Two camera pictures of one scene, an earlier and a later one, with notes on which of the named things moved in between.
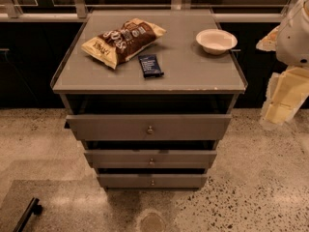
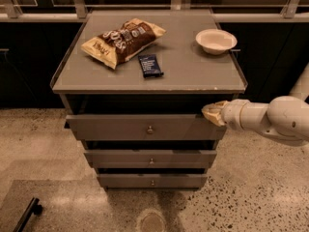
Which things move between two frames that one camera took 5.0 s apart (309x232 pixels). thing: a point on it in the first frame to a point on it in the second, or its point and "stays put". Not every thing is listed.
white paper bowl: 216,41 stays put
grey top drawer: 150,127 stays put
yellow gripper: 294,43 to 232,114
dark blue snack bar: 151,67 stays put
